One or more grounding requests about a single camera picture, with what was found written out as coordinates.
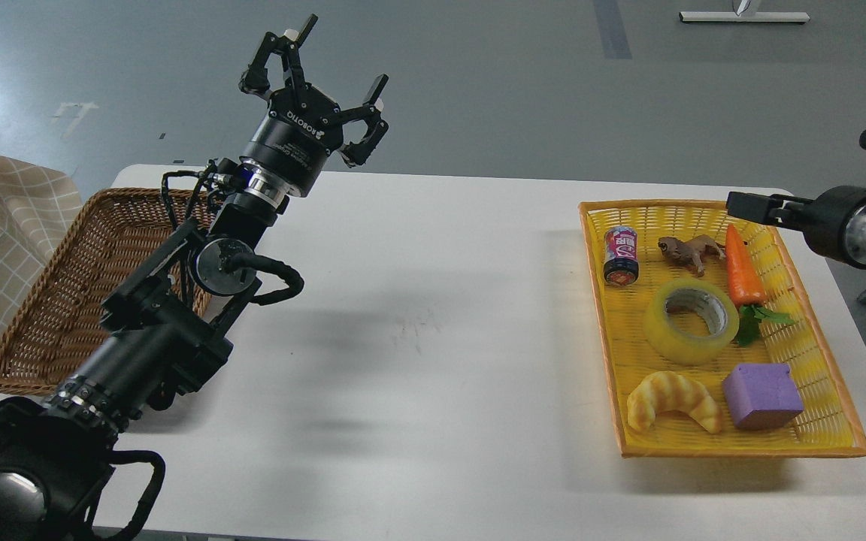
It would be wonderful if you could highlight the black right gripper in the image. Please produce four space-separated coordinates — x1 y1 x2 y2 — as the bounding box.
726 186 866 270

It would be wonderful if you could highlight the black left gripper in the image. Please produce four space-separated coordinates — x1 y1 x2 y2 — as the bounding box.
238 14 390 198

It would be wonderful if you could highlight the yellow tape roll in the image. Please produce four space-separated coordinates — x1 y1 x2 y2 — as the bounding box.
642 278 740 366

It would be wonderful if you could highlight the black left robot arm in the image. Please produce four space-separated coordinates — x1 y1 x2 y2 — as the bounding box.
0 15 389 540

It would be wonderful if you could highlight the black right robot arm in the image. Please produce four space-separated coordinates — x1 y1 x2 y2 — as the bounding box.
726 130 866 270

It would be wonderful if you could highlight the toy carrot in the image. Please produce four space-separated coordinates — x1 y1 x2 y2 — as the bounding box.
725 225 794 347

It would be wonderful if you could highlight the brown toy frog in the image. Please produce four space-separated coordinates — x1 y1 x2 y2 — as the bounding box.
657 235 726 278

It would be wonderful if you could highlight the yellow plastic basket tray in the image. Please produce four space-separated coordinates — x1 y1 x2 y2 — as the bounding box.
580 199 866 458

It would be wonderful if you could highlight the small pink drink can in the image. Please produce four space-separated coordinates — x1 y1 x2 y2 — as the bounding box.
604 225 640 286

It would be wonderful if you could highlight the purple foam block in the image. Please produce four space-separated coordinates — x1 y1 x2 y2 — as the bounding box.
722 363 805 431

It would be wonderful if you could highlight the white stand base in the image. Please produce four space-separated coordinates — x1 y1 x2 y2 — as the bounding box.
678 11 811 25

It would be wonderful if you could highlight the toy croissant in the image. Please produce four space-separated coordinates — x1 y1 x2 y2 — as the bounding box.
626 370 724 434

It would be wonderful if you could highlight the brown wicker basket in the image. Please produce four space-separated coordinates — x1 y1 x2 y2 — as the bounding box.
0 188 173 396

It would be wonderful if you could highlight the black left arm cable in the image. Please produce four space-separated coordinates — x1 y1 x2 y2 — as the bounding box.
223 252 306 307

